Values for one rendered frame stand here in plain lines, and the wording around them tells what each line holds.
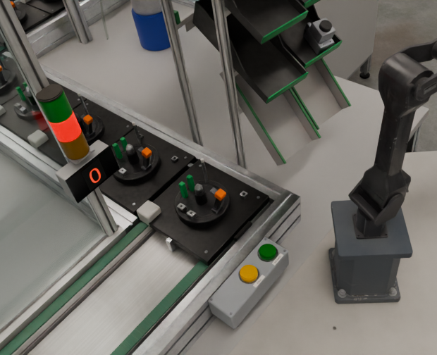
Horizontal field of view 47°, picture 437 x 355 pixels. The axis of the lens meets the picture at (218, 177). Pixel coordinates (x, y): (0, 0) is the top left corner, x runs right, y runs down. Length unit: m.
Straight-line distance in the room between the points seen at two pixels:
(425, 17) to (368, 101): 2.16
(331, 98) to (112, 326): 0.83
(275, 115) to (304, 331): 0.54
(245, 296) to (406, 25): 2.86
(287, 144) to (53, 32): 1.25
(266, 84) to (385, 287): 0.54
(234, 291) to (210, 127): 0.67
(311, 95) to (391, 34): 2.24
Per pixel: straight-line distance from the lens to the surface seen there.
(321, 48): 1.29
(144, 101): 1.81
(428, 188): 1.46
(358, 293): 1.21
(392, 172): 0.97
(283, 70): 1.24
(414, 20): 3.78
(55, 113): 0.98
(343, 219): 1.11
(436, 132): 2.90
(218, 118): 1.66
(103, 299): 1.25
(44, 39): 2.24
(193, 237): 1.21
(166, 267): 1.25
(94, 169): 1.08
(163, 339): 1.11
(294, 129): 1.35
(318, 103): 1.42
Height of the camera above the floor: 1.94
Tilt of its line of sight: 47 degrees down
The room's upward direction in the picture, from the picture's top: 11 degrees counter-clockwise
